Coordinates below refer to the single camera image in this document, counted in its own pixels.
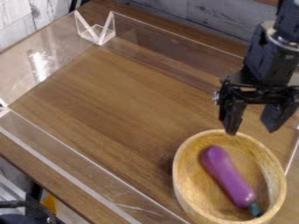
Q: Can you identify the clear acrylic corner bracket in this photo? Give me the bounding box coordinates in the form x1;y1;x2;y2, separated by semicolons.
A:
73;11;116;46

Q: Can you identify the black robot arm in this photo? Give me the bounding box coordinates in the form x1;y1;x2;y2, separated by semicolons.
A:
213;0;299;135

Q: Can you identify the clear acrylic tray wall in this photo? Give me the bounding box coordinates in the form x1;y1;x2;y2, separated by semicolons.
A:
0;12;299;224

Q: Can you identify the black cable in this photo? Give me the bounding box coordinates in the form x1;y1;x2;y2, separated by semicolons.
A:
0;199;52;224

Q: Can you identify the purple toy eggplant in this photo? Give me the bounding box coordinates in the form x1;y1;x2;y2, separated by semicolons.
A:
200;145;261;217

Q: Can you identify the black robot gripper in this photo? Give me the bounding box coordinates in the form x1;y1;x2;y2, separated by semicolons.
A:
213;21;299;135

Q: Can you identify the black clamp under table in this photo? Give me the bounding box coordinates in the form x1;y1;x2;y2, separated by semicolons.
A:
25;183;58;224

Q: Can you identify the brown wooden bowl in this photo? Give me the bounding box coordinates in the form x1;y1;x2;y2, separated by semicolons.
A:
172;129;285;224

